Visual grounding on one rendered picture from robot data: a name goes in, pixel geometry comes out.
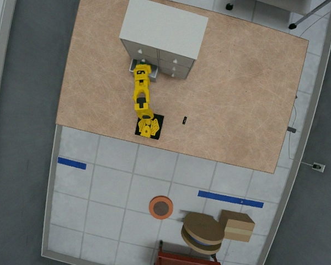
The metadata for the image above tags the grey chest of drawers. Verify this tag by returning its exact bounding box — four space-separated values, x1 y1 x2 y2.
119 0 209 80

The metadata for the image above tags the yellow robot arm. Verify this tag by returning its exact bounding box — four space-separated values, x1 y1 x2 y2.
132 67 159 137

